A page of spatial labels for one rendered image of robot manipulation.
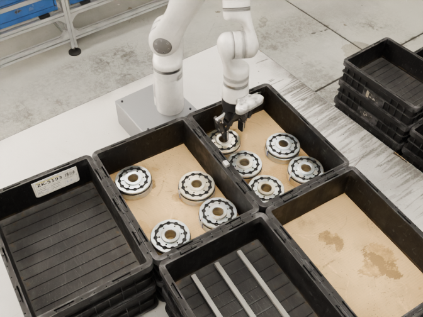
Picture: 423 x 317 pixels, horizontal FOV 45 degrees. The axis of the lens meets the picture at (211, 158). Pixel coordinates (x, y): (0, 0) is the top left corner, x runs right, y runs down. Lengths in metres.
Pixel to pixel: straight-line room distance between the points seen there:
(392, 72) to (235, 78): 1.28
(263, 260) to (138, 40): 2.33
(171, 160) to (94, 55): 1.90
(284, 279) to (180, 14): 0.75
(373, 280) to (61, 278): 0.77
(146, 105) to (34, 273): 0.68
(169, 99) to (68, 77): 1.62
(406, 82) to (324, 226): 1.21
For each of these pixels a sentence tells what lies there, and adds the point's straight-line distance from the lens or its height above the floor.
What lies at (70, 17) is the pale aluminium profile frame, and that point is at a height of 0.26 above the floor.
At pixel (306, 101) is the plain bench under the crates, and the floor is 0.70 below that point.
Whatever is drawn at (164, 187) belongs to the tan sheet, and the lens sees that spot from 1.46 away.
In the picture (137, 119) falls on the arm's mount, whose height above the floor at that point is 0.81.
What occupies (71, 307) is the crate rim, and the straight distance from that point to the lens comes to 1.19.
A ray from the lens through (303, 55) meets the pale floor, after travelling 3.34.
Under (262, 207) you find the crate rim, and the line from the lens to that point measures 1.30.
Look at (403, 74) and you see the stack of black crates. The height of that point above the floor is 0.49.
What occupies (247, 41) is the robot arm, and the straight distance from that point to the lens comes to 1.30.
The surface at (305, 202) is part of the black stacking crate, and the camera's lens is 1.38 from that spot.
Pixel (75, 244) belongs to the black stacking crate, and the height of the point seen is 0.83.
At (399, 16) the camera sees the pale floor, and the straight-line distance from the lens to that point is 3.89.
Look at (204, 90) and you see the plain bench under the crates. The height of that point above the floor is 0.70.
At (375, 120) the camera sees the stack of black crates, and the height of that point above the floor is 0.41.
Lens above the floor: 1.97
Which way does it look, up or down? 49 degrees down
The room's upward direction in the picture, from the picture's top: 1 degrees clockwise
